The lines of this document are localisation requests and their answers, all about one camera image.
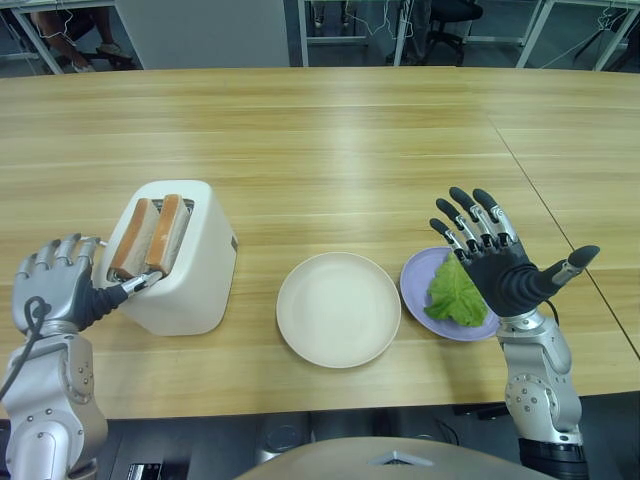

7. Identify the robot body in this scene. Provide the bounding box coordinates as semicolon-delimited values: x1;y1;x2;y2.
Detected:
230;436;544;480

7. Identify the cream plate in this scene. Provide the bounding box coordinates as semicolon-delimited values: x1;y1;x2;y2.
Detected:
275;251;403;370

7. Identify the bread slice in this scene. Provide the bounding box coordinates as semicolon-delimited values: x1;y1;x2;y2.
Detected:
144;193;187;277
107;197;162;279

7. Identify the purple plate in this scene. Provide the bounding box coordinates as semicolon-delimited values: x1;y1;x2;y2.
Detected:
399;246;501;343

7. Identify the cream toaster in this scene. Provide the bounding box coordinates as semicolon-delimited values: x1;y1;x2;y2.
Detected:
93;179;240;338

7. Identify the person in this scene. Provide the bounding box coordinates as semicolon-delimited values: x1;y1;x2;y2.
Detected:
28;6;136;74

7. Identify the black office chair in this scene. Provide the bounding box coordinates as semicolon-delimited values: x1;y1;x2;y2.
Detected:
427;0;485;66

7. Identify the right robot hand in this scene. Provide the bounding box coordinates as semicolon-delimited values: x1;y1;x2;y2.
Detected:
428;186;601;318

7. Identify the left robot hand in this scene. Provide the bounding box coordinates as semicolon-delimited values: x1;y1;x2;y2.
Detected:
13;232;164;334

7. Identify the green lettuce leaf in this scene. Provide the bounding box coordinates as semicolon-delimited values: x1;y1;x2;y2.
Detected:
423;252;489;329

